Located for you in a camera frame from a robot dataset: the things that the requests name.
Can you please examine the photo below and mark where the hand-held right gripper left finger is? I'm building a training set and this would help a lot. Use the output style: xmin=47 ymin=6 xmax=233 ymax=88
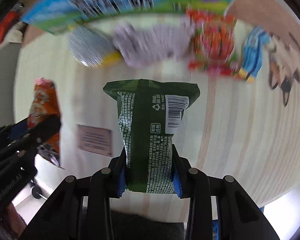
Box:
xmin=19 ymin=152 xmax=127 ymax=240

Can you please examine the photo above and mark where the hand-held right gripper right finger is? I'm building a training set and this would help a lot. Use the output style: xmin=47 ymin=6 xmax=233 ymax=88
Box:
xmin=172 ymin=144 xmax=281 ymax=240

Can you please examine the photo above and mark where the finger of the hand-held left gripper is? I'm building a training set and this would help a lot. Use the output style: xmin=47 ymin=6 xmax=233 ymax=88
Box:
xmin=22 ymin=116 xmax=62 ymax=143

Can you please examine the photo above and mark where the orange snack packet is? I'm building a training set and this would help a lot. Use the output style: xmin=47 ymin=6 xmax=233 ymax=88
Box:
xmin=27 ymin=78 xmax=65 ymax=169

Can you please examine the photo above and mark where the green snack packet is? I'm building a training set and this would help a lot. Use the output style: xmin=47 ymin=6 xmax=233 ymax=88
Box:
xmin=103 ymin=79 xmax=200 ymax=195

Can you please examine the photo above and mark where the black caster wheel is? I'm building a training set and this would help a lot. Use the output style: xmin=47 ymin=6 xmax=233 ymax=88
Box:
xmin=27 ymin=177 xmax=45 ymax=200

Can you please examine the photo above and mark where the pink paper label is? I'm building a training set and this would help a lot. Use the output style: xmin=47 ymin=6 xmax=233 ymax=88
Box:
xmin=76 ymin=124 xmax=113 ymax=157

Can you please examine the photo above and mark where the silver snack packet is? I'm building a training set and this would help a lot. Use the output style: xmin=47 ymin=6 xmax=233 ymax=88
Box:
xmin=67 ymin=27 xmax=121 ymax=68

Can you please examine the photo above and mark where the pale purple snack packet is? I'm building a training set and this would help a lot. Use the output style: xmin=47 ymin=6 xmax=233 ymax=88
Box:
xmin=113 ymin=23 xmax=196 ymax=68

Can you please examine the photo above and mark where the colourful printed box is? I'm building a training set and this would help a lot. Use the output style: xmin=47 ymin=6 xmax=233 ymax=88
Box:
xmin=21 ymin=0 xmax=246 ymax=36

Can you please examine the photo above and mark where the red snack packet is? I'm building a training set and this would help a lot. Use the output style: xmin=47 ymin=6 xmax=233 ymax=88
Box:
xmin=186 ymin=9 xmax=241 ymax=77

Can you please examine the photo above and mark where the blue snack packet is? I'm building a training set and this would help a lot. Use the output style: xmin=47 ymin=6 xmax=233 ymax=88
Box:
xmin=236 ymin=26 xmax=272 ymax=83

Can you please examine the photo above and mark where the cat plush toy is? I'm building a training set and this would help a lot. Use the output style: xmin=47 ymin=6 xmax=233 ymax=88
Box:
xmin=267 ymin=32 xmax=300 ymax=107

